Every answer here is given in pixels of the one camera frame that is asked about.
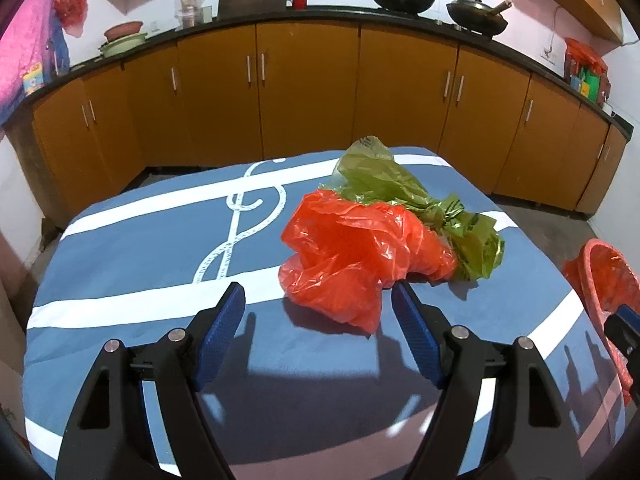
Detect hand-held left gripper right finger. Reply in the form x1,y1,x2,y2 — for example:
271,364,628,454
391,282,586,480

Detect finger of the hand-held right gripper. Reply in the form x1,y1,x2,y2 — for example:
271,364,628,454
602,305,640,392

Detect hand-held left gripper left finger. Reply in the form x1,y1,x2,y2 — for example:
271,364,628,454
55,281,246,480

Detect red plastic basket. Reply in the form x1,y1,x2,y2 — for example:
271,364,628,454
561,238,640,407

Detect red plastic bag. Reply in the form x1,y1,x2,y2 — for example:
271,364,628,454
278,189,459,335
53,0,89,39

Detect blue white striped tablecloth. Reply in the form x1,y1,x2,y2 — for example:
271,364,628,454
22,145,634,480

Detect green plastic bag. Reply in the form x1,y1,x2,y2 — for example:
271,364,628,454
329,135,505,282

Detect wooden base cabinets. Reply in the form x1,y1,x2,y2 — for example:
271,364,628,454
31,12,629,217

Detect green packet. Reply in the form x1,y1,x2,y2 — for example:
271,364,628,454
570,72,604,104

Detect red bag on countertop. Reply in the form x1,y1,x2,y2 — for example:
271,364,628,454
563,37,611,107

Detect pink basin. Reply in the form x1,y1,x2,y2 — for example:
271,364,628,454
103,21,145,42

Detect colourful small box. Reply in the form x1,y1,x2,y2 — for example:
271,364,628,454
22,62,45,95

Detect black wok with lid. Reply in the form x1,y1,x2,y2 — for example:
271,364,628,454
446,0,513,37

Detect black kitchen countertop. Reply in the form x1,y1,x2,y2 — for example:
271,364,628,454
27,4,636,136

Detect red hanging plastic bag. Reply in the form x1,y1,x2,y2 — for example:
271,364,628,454
53,0,89,39

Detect pink curtain with blue edge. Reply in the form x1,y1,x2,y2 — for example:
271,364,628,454
0,0,72,127

